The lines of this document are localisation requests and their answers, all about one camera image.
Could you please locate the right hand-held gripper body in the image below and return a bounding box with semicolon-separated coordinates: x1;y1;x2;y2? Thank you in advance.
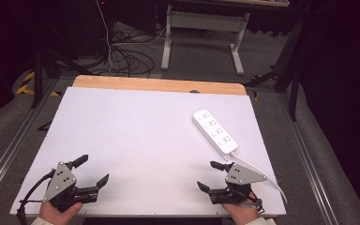
210;162;268;207

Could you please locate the wooden desk top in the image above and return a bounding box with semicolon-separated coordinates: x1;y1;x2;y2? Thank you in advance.
181;0;291;8

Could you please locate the white metal desk frame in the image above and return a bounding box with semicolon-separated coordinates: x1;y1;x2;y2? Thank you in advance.
160;4;251;76

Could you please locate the person's left hand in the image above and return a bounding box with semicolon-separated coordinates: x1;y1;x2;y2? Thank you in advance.
38;201;84;225

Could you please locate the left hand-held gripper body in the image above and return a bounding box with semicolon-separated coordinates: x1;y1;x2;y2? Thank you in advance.
42;161;99;212

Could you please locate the black tripod stand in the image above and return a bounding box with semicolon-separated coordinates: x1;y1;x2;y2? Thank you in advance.
31;46;99;110

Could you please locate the person's right hand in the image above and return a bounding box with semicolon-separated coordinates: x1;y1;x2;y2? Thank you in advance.
220;192;261;225

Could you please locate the white power strip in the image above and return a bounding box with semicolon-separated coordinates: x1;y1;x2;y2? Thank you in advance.
192;109;239;161

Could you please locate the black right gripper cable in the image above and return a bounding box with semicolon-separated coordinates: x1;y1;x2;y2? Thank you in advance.
242;189;265;216

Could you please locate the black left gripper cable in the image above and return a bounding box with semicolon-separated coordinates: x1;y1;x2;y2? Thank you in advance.
16;169;56;225

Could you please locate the white power strip cable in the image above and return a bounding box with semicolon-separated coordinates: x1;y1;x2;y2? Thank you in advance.
230;152;289;205

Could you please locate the yellow black floor tape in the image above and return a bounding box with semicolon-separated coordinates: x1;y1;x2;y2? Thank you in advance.
14;70;61;98

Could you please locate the metal floor rail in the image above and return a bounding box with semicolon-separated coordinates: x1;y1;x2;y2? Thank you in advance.
276;93;337;225
0;78;60;203

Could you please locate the thin white hanging cable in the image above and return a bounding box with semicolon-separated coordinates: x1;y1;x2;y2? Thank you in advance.
95;0;113;74

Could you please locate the black metal stand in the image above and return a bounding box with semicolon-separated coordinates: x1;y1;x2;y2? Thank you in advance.
243;17;306;122

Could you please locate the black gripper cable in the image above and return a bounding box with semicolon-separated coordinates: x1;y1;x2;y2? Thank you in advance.
16;169;56;225
242;189;265;216

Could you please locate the bundle of black floor cables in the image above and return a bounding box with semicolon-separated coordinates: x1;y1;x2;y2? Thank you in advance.
107;29;167;78

